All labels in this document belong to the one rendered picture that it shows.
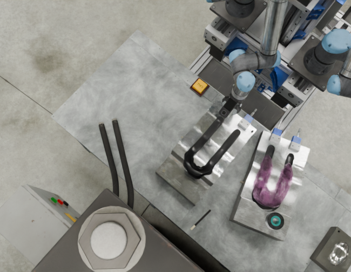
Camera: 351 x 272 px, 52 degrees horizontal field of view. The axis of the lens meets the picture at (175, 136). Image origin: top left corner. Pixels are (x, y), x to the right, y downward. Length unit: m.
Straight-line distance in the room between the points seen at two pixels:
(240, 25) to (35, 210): 1.31
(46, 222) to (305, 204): 1.30
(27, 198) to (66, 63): 1.92
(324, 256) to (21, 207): 1.38
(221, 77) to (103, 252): 2.23
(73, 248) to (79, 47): 2.53
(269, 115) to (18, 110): 1.89
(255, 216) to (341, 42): 0.88
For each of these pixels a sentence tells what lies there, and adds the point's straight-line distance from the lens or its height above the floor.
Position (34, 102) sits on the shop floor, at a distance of 2.97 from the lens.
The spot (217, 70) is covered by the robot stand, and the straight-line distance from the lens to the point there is 2.73.
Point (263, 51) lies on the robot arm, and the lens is 1.62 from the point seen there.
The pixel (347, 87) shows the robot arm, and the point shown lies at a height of 1.37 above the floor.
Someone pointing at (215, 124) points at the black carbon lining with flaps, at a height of 0.88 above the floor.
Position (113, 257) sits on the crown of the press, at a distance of 0.60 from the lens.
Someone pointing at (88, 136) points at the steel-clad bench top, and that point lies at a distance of 1.94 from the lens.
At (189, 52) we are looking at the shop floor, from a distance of 3.01.
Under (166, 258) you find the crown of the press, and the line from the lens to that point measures 0.64.
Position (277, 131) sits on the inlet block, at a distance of 1.94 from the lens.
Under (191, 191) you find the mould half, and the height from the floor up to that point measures 0.86.
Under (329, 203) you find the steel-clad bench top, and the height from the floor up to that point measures 0.80.
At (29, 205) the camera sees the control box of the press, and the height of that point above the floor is 1.47.
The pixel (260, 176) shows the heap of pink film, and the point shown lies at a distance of 1.82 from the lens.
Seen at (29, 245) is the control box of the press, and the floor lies 1.47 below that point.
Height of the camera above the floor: 2.64
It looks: 75 degrees down
